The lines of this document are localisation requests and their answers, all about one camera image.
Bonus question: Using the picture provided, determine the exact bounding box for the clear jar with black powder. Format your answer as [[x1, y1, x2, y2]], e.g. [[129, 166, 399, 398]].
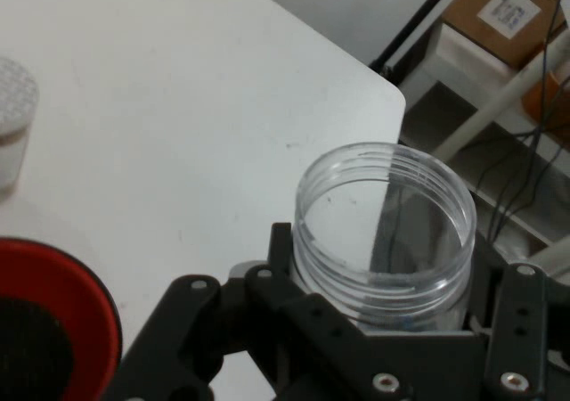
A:
[[291, 141, 477, 333]]

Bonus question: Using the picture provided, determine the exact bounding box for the orange container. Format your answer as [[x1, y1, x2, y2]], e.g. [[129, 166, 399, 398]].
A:
[[520, 69, 570, 143]]

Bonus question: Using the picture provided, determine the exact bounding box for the white pipe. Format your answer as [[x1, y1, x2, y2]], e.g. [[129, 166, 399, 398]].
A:
[[434, 30, 570, 164]]

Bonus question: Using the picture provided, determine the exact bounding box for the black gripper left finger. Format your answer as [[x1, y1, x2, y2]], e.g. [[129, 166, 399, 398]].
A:
[[104, 222, 375, 401]]

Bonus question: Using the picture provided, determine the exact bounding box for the red bowl with black powder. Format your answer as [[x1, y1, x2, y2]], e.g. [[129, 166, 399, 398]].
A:
[[0, 236, 124, 401]]

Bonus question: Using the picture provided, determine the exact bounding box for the thin black cable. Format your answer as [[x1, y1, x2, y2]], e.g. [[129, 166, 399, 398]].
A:
[[471, 0, 570, 241]]

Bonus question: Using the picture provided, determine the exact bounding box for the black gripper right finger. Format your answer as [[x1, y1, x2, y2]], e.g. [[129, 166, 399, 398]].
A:
[[465, 229, 570, 401]]

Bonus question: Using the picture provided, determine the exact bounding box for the black stand bar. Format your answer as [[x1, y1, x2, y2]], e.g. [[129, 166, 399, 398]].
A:
[[369, 0, 464, 79]]

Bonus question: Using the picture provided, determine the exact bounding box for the cardboard box with white label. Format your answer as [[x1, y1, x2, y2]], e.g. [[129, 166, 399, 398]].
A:
[[440, 0, 566, 70]]

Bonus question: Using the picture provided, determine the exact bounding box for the white shelf frame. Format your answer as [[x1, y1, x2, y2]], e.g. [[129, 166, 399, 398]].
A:
[[398, 21, 570, 259]]

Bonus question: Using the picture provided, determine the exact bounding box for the white-lidded brown spice jar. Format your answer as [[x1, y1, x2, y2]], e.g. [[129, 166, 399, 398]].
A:
[[0, 56, 40, 201]]

